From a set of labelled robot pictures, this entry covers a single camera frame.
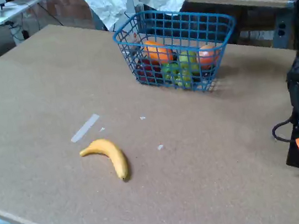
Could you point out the orange toy fruit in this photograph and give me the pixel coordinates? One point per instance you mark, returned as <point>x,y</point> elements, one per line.
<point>158,52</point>

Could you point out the yellow-green toy fruit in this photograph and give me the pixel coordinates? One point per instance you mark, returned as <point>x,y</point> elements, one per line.
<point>188,59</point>

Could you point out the red-orange round toy fruit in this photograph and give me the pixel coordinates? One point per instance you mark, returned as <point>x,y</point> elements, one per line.
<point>207,56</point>

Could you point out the wooden bench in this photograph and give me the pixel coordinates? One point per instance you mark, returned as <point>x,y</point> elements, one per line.
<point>234,1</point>

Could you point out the white crumpled sheet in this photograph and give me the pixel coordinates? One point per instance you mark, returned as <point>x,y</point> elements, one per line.
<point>106,1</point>

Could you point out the green toy grapes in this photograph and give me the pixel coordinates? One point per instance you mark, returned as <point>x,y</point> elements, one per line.
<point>173,72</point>

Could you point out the dark red toy grapes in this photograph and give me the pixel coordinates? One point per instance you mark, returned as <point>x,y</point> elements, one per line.
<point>147,70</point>

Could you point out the small white tape bit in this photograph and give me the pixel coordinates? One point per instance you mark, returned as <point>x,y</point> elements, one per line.
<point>160,147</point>
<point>102,129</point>
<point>142,118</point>

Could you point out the long white tape strip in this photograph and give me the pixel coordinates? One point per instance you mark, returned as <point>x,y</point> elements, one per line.
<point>85,128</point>

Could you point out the yellow toy banana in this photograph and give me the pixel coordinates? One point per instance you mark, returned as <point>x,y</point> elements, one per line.
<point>110,151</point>

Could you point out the grey metal post with outlet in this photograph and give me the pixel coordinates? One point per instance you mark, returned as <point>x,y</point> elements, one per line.
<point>281,18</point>

